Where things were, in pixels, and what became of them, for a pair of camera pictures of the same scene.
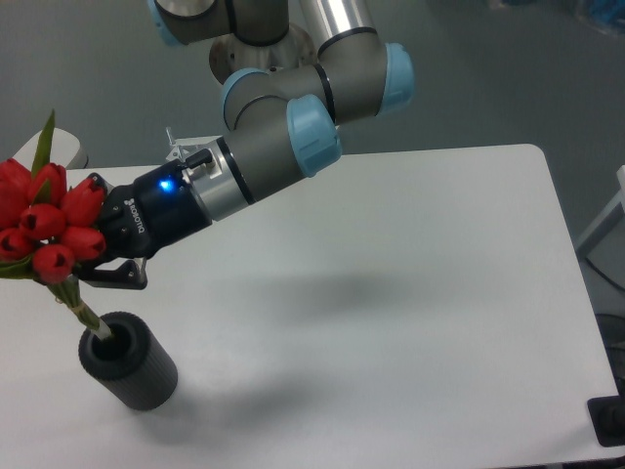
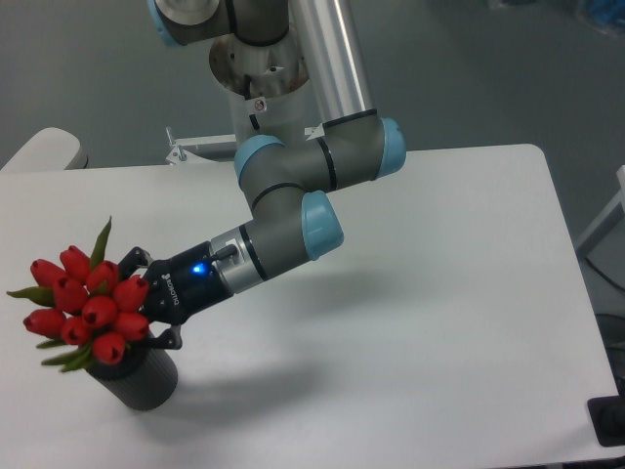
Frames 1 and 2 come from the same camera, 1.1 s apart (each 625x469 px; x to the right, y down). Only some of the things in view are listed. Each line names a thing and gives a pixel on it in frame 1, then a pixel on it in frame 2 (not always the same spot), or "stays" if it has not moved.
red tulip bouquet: x=45 y=225 -> x=93 y=312
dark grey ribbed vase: x=130 y=363 stays
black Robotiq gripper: x=143 y=217 -> x=179 y=287
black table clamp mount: x=607 y=417 stays
